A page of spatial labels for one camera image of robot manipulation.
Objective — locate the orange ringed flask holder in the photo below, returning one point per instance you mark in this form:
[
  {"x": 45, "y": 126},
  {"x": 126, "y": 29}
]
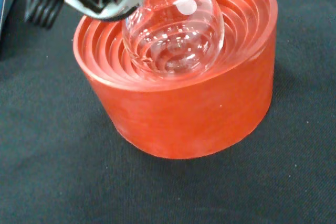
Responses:
[{"x": 189, "y": 119}]

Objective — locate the black bench cloth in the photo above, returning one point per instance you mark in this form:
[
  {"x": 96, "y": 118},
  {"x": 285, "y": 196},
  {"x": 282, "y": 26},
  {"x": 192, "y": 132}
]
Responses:
[{"x": 65, "y": 169}]

